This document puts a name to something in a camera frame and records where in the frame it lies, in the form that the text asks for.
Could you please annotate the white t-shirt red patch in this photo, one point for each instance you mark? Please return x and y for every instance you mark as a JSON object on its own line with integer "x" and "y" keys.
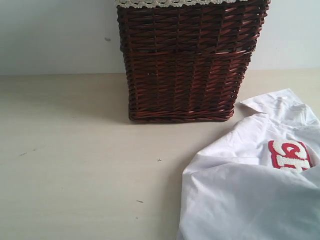
{"x": 261, "y": 180}

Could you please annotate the dark brown wicker basket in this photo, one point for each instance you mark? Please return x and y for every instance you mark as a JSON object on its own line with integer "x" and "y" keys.
{"x": 186, "y": 64}

